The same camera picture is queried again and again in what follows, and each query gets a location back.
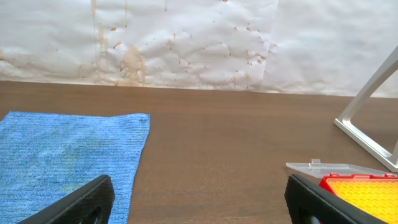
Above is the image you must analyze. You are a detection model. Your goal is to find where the white and blue stand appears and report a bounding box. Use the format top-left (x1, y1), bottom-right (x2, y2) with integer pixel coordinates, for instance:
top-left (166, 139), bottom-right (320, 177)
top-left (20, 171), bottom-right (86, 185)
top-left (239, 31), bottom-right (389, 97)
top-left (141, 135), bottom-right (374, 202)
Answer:
top-left (333, 45), bottom-right (398, 172)

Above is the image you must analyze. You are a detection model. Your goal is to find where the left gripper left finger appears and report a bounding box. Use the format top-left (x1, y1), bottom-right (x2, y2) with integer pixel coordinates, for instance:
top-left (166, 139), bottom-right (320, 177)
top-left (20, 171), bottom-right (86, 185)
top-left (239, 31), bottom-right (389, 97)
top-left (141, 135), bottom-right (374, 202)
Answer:
top-left (17, 174), bottom-right (116, 224)

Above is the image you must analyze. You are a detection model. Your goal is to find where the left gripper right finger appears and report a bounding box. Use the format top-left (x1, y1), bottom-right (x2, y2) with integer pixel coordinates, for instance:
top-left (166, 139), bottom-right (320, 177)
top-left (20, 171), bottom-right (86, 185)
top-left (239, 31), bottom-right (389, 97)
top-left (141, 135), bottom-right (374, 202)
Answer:
top-left (284, 174), bottom-right (388, 224)

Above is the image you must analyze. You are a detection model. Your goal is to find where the red and yellow tip box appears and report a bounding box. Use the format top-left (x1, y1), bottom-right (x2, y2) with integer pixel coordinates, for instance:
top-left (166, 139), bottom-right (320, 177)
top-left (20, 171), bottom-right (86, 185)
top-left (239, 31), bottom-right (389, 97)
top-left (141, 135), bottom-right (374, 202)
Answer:
top-left (285, 159), bottom-right (398, 224)

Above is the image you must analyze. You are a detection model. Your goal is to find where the blue cloth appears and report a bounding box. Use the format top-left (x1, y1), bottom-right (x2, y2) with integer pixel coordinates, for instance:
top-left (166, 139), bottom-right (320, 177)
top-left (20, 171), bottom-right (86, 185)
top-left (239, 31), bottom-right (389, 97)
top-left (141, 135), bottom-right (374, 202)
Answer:
top-left (0, 111), bottom-right (151, 224)

